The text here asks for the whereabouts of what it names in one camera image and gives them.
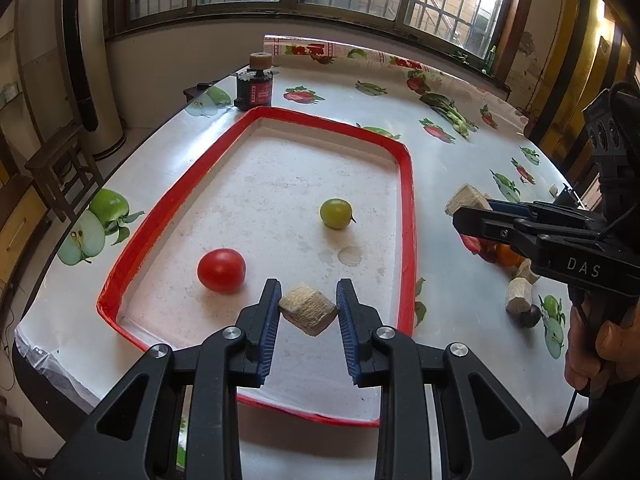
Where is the yellow wooden cabinet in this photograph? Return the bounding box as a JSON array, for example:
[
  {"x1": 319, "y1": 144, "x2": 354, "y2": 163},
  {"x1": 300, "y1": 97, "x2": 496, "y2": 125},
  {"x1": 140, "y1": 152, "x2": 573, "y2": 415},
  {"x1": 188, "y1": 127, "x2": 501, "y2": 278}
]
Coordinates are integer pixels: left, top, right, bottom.
[{"x1": 0, "y1": 180, "x2": 51, "y2": 281}]

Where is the person's right hand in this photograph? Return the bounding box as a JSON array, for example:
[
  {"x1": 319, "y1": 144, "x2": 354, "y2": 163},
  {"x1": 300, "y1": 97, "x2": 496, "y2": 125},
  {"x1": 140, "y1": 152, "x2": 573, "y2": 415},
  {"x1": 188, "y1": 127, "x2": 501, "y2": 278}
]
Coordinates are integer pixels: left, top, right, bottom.
[{"x1": 564, "y1": 290, "x2": 640, "y2": 392}]

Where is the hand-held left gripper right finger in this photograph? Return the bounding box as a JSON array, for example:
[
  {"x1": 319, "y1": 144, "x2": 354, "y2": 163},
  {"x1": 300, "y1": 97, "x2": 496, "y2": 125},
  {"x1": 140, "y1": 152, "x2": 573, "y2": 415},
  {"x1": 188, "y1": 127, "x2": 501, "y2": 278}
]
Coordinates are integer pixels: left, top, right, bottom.
[{"x1": 336, "y1": 278, "x2": 573, "y2": 480}]

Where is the square cork block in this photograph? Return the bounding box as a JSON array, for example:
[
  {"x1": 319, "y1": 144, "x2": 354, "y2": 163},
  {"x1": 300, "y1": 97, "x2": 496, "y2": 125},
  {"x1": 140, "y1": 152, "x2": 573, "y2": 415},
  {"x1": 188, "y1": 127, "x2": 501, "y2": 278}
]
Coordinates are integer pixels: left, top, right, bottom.
[{"x1": 279, "y1": 282, "x2": 338, "y2": 337}]

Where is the orange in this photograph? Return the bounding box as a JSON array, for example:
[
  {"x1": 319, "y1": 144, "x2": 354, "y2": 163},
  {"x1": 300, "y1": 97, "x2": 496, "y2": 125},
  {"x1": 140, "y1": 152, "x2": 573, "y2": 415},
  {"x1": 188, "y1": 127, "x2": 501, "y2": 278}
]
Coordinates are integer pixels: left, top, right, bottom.
[{"x1": 495, "y1": 243, "x2": 526, "y2": 267}]

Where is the green grape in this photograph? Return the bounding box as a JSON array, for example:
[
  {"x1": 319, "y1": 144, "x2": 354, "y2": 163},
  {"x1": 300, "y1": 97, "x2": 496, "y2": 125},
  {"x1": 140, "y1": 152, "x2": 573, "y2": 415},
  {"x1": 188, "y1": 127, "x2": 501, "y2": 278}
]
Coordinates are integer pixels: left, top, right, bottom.
[{"x1": 320, "y1": 198, "x2": 357, "y2": 230}]

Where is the large cork block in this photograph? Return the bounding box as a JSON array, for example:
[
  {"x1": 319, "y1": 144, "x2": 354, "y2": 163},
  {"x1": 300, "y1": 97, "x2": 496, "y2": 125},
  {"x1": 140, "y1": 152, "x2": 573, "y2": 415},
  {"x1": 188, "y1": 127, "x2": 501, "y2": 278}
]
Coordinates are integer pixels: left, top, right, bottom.
[{"x1": 444, "y1": 184, "x2": 493, "y2": 217}]

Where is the red-rimmed white tray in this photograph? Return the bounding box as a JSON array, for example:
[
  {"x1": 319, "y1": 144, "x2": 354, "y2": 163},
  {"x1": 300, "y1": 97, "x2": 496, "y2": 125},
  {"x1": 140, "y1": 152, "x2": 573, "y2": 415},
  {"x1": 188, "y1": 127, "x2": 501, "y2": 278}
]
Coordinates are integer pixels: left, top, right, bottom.
[{"x1": 96, "y1": 106, "x2": 417, "y2": 428}]

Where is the dark purple grape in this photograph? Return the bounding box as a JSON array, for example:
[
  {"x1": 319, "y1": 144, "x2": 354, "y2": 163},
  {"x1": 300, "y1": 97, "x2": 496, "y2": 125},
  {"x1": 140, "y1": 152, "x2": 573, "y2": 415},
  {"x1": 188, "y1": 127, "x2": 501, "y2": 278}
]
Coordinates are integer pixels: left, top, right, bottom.
[{"x1": 517, "y1": 304, "x2": 543, "y2": 329}]

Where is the white standing air conditioner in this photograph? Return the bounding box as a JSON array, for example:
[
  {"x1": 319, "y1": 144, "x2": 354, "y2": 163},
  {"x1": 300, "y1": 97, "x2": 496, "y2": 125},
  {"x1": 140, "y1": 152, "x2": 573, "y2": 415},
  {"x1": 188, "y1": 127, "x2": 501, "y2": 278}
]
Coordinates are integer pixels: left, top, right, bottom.
[{"x1": 55, "y1": 0, "x2": 126, "y2": 161}]

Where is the black ink bottle cork lid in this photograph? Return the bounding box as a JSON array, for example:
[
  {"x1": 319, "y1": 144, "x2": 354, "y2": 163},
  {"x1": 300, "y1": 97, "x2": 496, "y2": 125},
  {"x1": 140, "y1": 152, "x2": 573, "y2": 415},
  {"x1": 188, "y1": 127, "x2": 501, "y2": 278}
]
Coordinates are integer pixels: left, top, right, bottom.
[{"x1": 234, "y1": 52, "x2": 274, "y2": 111}]

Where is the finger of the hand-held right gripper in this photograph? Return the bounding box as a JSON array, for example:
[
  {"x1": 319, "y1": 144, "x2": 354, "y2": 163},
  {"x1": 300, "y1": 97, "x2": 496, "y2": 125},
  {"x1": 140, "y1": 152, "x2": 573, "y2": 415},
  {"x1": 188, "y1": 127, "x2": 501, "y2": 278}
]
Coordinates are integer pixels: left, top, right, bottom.
[
  {"x1": 452, "y1": 205, "x2": 540, "y2": 262},
  {"x1": 487, "y1": 199, "x2": 609, "y2": 229}
]

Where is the golden framed door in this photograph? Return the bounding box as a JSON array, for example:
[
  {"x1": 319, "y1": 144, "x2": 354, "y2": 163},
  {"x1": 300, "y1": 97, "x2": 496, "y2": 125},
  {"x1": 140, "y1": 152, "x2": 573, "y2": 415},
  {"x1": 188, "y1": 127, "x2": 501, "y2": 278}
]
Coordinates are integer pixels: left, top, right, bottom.
[{"x1": 530, "y1": 0, "x2": 640, "y2": 186}]

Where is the hexagonal cork block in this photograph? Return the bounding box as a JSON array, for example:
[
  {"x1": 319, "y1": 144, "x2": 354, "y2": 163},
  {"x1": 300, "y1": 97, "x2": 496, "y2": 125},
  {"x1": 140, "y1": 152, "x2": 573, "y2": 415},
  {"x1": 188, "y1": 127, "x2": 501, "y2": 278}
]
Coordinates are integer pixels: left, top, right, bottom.
[{"x1": 505, "y1": 278, "x2": 538, "y2": 314}]

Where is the black cable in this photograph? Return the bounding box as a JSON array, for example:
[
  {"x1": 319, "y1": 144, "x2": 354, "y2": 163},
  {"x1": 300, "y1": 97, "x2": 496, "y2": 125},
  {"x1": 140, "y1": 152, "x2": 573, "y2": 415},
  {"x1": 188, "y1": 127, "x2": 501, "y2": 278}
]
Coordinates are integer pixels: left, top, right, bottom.
[{"x1": 560, "y1": 387, "x2": 581, "y2": 431}]

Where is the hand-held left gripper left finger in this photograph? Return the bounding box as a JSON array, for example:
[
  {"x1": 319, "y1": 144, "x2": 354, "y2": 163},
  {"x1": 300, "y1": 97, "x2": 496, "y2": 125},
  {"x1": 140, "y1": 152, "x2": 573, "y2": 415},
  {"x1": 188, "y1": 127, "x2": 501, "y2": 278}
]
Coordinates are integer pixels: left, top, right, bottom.
[{"x1": 45, "y1": 278, "x2": 283, "y2": 480}]

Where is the green bok choy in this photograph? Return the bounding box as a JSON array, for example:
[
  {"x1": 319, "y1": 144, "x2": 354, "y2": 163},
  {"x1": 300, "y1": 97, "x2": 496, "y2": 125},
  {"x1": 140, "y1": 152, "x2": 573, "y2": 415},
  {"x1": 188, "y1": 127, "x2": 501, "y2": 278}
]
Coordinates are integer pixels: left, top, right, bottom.
[{"x1": 420, "y1": 91, "x2": 481, "y2": 137}]

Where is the fruit-print tablecloth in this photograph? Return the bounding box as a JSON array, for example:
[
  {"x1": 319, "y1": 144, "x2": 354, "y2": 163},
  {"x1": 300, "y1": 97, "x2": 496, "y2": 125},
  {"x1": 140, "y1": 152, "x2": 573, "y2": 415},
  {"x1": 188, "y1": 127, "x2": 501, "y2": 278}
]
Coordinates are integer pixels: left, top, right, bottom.
[{"x1": 15, "y1": 35, "x2": 591, "y2": 480}]

